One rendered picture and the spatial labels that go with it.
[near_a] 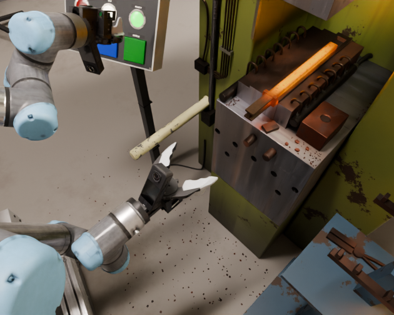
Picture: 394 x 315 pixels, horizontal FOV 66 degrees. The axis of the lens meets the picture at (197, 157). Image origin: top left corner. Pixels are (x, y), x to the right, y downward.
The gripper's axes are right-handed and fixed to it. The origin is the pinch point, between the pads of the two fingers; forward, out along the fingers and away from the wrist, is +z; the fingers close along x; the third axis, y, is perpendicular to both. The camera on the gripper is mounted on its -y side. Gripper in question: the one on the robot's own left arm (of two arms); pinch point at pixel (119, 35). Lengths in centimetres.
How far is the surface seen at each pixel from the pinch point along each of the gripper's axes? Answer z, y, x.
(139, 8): 10.2, 7.7, -0.3
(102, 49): 9.5, -6.9, 11.7
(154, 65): 10.9, -8.3, -7.0
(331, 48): 30, 7, -60
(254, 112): -1.5, -11.2, -43.7
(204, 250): 39, -105, -35
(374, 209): 19, -40, -92
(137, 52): 9.5, -5.2, -1.2
